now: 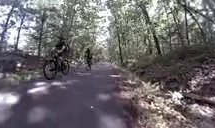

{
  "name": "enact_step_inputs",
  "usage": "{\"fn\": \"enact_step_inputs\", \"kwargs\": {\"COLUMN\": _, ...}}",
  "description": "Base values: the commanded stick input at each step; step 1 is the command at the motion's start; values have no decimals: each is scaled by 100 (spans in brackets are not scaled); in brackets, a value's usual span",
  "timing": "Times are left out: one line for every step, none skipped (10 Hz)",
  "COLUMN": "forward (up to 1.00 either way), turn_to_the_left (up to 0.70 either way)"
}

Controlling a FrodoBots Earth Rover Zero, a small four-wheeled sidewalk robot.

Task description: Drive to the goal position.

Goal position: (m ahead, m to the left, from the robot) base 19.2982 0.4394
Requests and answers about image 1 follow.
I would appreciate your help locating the person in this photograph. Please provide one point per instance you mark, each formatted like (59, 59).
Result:
(88, 55)
(60, 50)

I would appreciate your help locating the bicycle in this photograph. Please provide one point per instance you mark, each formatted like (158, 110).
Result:
(89, 64)
(55, 68)

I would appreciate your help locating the wood of trees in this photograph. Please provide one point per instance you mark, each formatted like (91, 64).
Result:
(145, 26)

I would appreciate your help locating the leaf-covered earth bank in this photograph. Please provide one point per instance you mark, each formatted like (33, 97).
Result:
(18, 66)
(175, 90)

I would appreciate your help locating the grey asphalt road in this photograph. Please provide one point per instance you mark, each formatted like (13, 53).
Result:
(78, 100)

